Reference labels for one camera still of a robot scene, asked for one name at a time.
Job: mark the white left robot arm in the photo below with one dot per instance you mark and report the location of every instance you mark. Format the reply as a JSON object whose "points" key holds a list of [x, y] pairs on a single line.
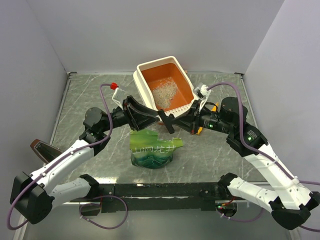
{"points": [[35, 195]]}

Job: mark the green cat litter bag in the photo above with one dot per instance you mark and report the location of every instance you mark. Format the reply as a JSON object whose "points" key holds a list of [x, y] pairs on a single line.
{"points": [[150, 152]]}

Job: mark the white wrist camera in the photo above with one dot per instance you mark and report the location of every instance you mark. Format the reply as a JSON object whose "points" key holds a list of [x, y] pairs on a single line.
{"points": [[119, 94], [202, 92]]}

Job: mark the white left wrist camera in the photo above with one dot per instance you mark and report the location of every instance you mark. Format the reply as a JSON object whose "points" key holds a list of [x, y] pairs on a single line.
{"points": [[119, 94]]}

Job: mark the orange and cream litter box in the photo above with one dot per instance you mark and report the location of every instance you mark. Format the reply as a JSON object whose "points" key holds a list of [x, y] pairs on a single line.
{"points": [[148, 75]]}

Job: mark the black bag clip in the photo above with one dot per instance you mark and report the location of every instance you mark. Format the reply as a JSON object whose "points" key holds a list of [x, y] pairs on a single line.
{"points": [[167, 121]]}

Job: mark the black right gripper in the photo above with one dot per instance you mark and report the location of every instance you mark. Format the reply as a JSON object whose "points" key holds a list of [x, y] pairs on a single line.
{"points": [[189, 120]]}

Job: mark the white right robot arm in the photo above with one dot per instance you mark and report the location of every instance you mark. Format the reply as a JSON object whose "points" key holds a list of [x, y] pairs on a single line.
{"points": [[289, 201]]}

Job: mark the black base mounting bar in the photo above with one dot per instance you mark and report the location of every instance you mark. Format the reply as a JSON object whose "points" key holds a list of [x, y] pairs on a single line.
{"points": [[159, 196]]}

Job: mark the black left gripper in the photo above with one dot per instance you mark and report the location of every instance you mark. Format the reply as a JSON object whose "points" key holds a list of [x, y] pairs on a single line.
{"points": [[149, 115]]}

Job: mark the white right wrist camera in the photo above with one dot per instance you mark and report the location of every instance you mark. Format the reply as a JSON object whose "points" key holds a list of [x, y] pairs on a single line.
{"points": [[202, 92]]}

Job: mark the brown black side object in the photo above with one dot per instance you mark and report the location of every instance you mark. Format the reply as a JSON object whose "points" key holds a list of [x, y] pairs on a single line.
{"points": [[46, 152]]}

